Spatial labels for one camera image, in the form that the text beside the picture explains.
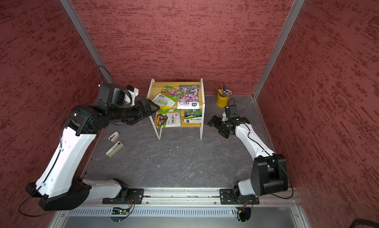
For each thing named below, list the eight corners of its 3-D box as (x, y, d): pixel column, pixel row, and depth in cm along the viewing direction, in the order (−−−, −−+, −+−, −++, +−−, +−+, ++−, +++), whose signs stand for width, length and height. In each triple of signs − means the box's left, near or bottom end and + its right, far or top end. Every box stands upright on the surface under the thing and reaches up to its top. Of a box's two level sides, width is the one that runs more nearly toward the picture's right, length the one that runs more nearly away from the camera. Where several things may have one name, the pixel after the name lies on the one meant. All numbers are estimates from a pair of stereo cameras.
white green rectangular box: (107, 155, 90) (104, 153, 88) (121, 142, 96) (119, 140, 93) (110, 158, 89) (108, 156, 86) (124, 145, 94) (122, 143, 92)
